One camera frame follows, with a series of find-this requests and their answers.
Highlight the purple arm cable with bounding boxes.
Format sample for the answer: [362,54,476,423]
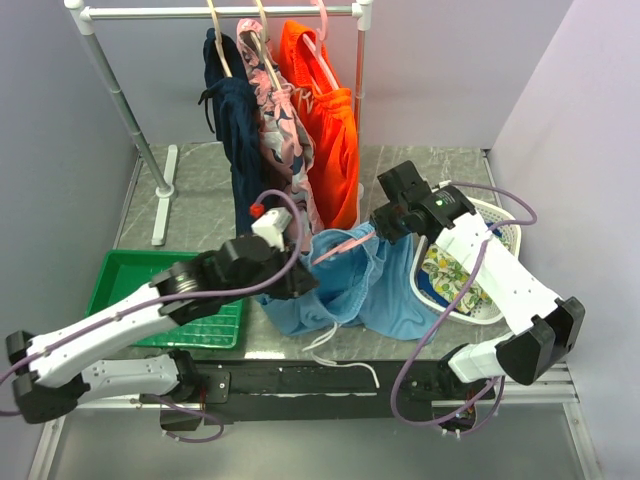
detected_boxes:
[391,182,539,429]
[0,188,304,444]

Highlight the light blue shorts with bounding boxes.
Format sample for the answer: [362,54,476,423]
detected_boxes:
[256,222,438,341]

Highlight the pink plastic hanger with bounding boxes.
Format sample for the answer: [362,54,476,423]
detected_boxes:
[312,232,376,265]

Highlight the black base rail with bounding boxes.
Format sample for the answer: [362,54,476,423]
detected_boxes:
[173,360,487,424]

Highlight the white metal clothes rack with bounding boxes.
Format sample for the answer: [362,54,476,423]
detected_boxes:
[64,1,373,247]

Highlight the wooden hanger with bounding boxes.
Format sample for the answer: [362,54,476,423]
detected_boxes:
[252,0,289,91]
[206,0,233,78]

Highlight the pink floral shorts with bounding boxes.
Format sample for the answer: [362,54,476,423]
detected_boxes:
[236,19,324,237]

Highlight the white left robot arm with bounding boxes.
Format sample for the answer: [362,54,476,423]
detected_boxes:
[6,236,319,424]

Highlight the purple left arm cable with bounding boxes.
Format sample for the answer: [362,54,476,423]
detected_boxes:
[0,188,304,444]

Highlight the navy blue shorts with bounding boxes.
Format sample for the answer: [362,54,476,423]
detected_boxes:
[198,27,269,236]

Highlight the wooden hanger left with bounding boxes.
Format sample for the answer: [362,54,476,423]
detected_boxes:
[206,0,233,78]

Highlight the white drawstring cord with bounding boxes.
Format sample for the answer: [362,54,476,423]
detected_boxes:
[301,322,380,389]

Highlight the green plastic tray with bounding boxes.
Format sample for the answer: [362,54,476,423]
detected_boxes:
[86,250,244,350]

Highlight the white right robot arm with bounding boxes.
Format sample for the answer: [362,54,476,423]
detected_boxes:
[371,161,585,399]

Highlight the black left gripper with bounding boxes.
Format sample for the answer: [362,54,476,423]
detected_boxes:
[225,240,322,303]

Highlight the lemon print shorts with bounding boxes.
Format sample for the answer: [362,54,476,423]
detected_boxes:
[421,245,493,315]

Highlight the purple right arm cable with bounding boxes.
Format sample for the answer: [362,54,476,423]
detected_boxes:
[391,182,539,429]

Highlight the orange shorts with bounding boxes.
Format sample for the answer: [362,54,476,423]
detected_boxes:
[277,20,360,229]

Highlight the pink hanger with orange shorts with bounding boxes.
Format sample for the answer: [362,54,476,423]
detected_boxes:
[302,0,340,91]

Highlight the wooden hanger middle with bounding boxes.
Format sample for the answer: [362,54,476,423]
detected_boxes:
[252,0,289,91]

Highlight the white plastic laundry basket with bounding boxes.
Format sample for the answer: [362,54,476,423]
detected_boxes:
[409,197,523,326]

